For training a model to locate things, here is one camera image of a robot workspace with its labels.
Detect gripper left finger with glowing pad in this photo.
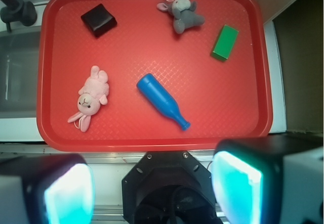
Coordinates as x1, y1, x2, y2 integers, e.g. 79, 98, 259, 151
1, 154, 95, 223

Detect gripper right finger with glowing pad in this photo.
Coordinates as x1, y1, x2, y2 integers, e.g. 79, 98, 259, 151
211, 135, 323, 223

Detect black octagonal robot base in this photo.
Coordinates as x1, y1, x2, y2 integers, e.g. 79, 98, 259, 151
121, 151, 222, 223

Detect blue plastic bottle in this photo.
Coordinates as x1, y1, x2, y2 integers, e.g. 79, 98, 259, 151
136, 73, 191, 130

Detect pink plush bunny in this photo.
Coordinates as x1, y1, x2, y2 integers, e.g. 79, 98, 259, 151
67, 65, 109, 132

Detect green rectangular block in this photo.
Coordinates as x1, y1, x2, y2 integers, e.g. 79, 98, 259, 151
211, 25, 238, 62

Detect stainless steel sink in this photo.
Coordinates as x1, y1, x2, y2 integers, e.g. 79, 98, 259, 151
1, 30, 40, 118

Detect red plastic tray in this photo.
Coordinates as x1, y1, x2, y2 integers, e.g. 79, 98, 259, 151
36, 0, 273, 152

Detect dark brown square block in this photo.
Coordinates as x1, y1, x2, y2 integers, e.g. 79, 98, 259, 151
81, 4, 117, 38

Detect grey plush donkey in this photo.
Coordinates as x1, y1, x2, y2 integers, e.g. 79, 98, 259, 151
156, 0, 205, 34

